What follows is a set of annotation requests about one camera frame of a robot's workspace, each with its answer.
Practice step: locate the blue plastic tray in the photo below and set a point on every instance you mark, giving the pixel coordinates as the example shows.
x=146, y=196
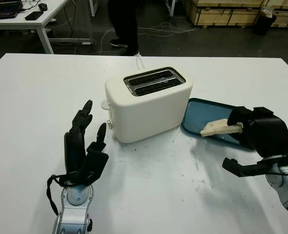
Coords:
x=197, y=114

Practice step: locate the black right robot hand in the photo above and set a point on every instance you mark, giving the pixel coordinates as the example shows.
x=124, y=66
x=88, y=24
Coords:
x=270, y=134

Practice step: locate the cream white two-slot toaster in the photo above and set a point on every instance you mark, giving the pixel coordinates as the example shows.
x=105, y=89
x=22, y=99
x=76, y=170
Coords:
x=148, y=114

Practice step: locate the person in black trousers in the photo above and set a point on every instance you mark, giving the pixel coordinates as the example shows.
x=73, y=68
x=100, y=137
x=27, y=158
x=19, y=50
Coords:
x=126, y=24

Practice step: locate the white office desk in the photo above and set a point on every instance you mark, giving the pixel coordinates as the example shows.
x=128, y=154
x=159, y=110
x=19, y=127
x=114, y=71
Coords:
x=51, y=9

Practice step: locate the black trash bin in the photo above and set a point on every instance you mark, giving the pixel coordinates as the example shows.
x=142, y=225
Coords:
x=264, y=24

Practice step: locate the black smartphone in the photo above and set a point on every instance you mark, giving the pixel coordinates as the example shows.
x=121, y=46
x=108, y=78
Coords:
x=34, y=15

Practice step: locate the silver toaster dial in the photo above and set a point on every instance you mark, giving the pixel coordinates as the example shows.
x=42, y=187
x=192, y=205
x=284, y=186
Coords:
x=109, y=124

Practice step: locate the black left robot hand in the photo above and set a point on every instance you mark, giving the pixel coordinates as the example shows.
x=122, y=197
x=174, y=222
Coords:
x=73, y=151

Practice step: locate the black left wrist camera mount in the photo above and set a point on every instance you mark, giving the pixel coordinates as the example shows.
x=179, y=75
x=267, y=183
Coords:
x=95, y=165

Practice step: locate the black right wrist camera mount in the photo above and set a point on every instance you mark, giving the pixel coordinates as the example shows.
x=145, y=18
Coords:
x=243, y=169

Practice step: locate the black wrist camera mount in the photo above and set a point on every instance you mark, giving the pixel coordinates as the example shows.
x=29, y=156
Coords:
x=243, y=169
x=95, y=165

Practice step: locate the white table leg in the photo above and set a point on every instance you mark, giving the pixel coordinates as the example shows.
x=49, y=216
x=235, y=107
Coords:
x=171, y=7
x=93, y=7

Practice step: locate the black laptop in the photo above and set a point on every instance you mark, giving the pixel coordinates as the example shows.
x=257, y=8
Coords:
x=2, y=13

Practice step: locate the white toaster lever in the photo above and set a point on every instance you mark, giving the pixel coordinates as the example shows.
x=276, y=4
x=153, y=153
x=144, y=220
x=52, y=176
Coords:
x=104, y=104

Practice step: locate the wooden plywood crate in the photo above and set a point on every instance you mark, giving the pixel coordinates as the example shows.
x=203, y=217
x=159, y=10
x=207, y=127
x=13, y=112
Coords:
x=287, y=17
x=221, y=14

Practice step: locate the white bread slice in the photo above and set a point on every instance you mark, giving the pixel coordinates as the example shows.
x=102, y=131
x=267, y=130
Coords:
x=214, y=128

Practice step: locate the black computer mouse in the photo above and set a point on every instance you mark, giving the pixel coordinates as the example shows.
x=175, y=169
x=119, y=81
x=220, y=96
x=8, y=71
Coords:
x=42, y=6

